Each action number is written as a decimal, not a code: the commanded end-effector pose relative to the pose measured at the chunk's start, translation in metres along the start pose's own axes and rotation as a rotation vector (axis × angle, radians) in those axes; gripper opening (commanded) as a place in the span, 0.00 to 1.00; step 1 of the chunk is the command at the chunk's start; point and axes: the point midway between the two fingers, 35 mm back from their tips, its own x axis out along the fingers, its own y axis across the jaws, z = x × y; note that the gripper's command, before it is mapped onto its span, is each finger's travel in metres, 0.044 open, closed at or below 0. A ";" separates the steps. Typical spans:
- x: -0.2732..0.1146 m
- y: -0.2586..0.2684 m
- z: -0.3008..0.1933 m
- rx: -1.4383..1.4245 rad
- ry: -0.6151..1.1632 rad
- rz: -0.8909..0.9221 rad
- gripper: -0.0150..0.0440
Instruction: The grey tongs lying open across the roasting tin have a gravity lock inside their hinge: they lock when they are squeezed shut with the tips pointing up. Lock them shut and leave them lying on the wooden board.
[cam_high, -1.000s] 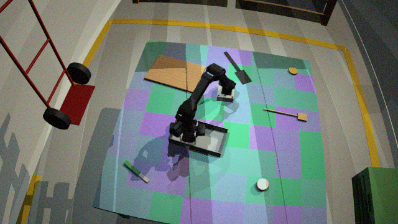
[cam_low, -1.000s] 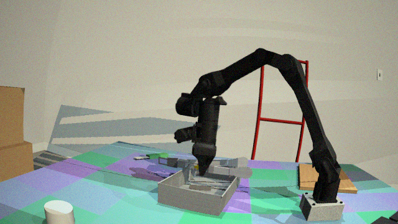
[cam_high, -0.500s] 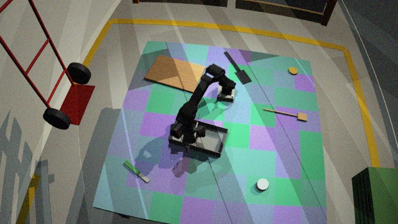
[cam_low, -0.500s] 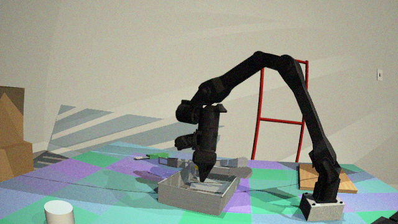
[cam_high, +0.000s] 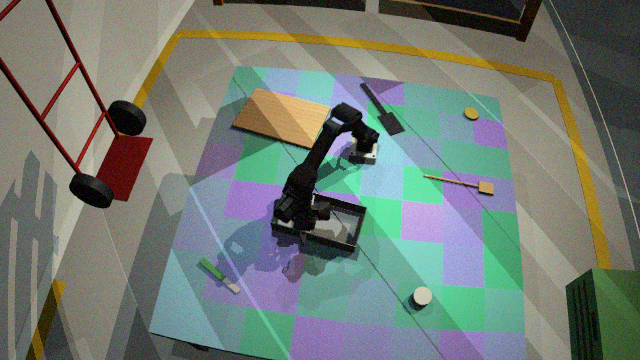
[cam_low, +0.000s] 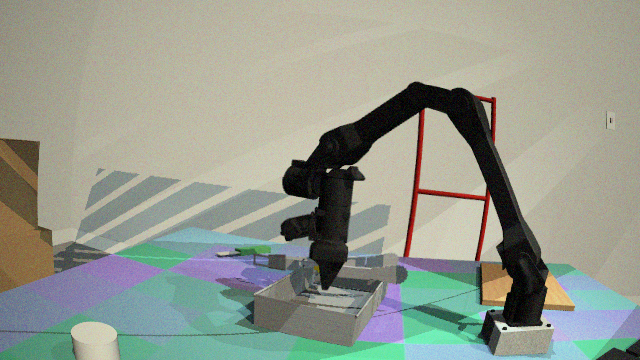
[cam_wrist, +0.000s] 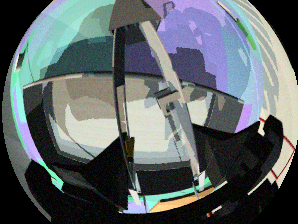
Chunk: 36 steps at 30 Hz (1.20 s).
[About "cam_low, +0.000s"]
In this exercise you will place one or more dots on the beige cylinder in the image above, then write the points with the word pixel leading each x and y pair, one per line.
pixel 95 341

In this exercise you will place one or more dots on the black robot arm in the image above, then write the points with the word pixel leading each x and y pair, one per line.
pixel 347 144

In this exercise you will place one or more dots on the light brown wooden board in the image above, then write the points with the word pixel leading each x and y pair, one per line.
pixel 496 283

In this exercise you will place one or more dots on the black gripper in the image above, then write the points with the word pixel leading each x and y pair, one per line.
pixel 329 250

